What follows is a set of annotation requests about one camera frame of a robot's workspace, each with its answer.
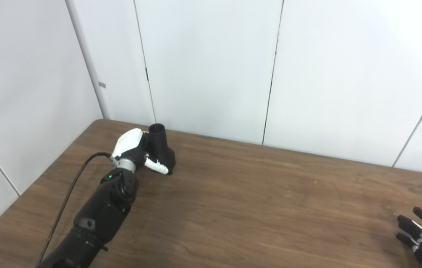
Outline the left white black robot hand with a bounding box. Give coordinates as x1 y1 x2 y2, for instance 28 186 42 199
111 128 169 175

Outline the black flared nozzle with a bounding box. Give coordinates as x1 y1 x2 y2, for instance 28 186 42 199
148 124 176 175

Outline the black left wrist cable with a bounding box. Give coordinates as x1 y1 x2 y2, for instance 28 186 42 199
34 152 116 268

